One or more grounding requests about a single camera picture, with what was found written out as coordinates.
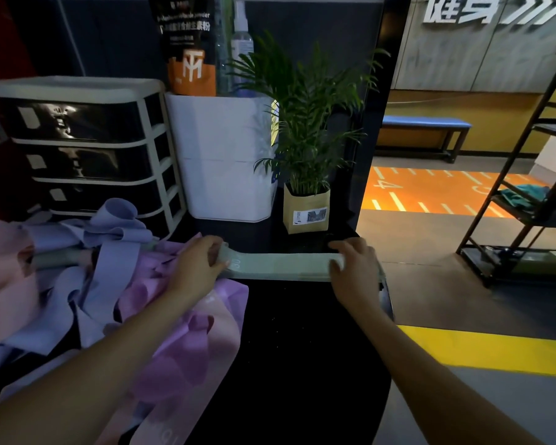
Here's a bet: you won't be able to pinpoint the person's right hand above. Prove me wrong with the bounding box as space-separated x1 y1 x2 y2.
328 238 385 314

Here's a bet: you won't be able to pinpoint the person's left hand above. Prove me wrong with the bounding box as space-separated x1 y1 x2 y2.
168 235 229 304

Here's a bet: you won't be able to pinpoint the light green resistance band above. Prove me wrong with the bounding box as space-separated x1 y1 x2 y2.
210 243 348 282

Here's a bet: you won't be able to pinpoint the person's left forearm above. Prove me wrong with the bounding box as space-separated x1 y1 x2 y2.
0 288 200 445

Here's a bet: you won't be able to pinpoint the person's right forearm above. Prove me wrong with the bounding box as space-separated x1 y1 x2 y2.
344 301 545 445

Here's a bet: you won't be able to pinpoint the yellow paper plant pot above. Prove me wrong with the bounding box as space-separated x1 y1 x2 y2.
283 182 332 235

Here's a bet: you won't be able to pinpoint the purple resistance band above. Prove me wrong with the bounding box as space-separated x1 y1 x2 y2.
107 240 250 445

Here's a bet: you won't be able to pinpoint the white plastic bin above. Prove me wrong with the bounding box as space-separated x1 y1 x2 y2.
165 90 279 223

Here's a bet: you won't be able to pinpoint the lavender blue resistance band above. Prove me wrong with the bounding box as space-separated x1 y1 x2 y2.
0 197 160 385

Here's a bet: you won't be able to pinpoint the green palm plant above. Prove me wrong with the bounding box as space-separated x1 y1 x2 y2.
226 33 391 198

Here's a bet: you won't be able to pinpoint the white drawer unit black drawers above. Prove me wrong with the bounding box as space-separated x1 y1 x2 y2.
0 77 187 240

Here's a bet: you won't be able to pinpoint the blue padded bench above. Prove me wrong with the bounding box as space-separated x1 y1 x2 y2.
380 115 473 164

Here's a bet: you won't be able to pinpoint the black metal rack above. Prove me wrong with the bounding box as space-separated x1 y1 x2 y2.
456 38 556 289

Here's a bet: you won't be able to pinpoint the teal cloth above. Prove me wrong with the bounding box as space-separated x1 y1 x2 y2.
499 184 551 214

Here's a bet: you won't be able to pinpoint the green mat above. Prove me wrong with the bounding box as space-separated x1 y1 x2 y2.
507 251 556 277

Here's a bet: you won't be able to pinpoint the pink resistance band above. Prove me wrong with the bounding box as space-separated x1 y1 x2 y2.
0 219 44 345

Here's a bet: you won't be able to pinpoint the clear plastic bottle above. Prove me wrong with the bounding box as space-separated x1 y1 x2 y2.
214 0 235 96

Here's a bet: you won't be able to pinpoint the black and orange pouch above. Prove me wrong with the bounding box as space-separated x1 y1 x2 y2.
147 0 219 97

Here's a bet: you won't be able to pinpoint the white spray bottle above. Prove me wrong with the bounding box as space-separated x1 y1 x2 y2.
230 0 255 94

